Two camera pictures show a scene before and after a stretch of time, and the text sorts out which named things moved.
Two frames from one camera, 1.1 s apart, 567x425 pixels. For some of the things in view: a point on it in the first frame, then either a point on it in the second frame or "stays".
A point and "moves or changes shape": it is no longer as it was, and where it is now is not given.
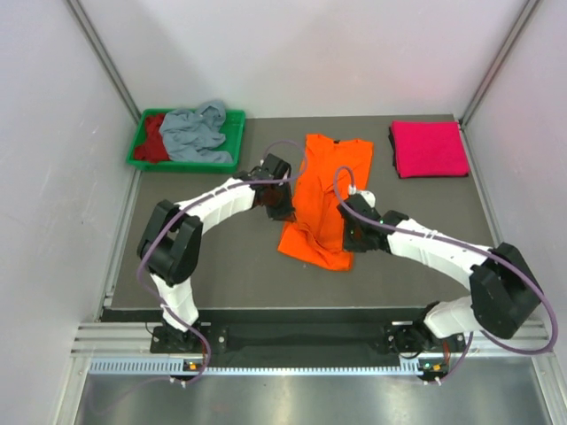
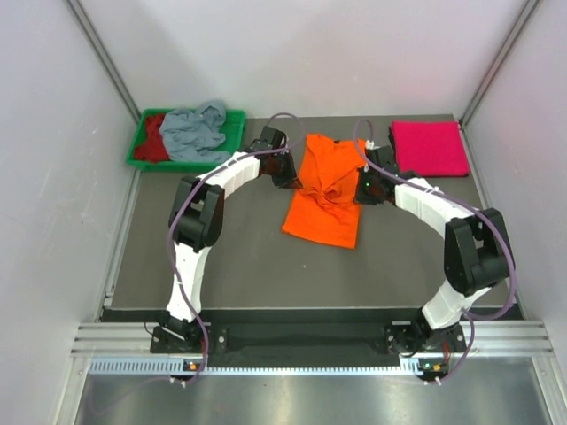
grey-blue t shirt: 196,135 stays
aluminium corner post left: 100,53 stays
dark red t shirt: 154,147 stays
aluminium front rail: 112,339 stays
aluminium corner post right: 530,8 stays
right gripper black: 349,244 -> 361,197
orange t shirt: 316,232 moves or changes shape
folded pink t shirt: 430,149 stays
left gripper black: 284,212 -> 289,179
